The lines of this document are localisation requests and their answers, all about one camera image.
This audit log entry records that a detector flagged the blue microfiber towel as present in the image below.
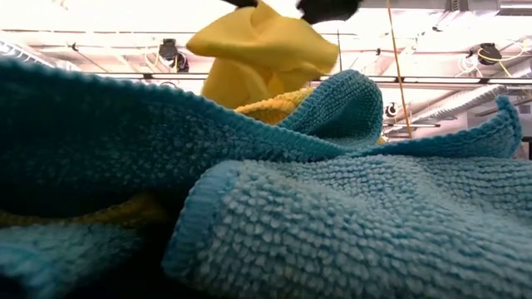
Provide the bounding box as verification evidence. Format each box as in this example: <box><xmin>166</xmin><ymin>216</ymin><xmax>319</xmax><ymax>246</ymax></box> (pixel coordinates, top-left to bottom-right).
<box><xmin>0</xmin><ymin>57</ymin><xmax>384</xmax><ymax>219</ymax></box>
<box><xmin>160</xmin><ymin>154</ymin><xmax>532</xmax><ymax>299</ymax></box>
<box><xmin>348</xmin><ymin>94</ymin><xmax>524</xmax><ymax>161</ymax></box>
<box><xmin>0</xmin><ymin>223</ymin><xmax>146</xmax><ymax>299</ymax></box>

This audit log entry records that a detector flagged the yellow hanging power cord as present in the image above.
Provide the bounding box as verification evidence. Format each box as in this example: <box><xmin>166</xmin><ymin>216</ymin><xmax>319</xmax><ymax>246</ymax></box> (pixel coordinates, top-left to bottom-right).
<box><xmin>385</xmin><ymin>0</ymin><xmax>414</xmax><ymax>140</ymax></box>

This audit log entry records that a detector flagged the silver ribbed air duct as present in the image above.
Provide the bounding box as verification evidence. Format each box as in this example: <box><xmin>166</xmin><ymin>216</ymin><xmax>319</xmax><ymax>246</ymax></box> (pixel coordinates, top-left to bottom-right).
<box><xmin>0</xmin><ymin>39</ymin><xmax>80</xmax><ymax>72</ymax></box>
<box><xmin>409</xmin><ymin>84</ymin><xmax>532</xmax><ymax>125</ymax></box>

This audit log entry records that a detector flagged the black ceiling cord reel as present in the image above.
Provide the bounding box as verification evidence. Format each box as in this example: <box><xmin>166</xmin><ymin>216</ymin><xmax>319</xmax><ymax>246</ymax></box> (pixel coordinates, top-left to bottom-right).
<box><xmin>158</xmin><ymin>38</ymin><xmax>180</xmax><ymax>62</ymax></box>
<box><xmin>383</xmin><ymin>101</ymin><xmax>401</xmax><ymax>120</ymax></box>
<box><xmin>173</xmin><ymin>52</ymin><xmax>191</xmax><ymax>74</ymax></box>
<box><xmin>476</xmin><ymin>42</ymin><xmax>504</xmax><ymax>66</ymax></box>

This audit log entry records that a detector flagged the black hanging cable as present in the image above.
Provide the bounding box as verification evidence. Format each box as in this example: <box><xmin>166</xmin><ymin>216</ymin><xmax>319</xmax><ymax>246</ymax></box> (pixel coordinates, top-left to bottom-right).
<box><xmin>335</xmin><ymin>28</ymin><xmax>344</xmax><ymax>74</ymax></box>

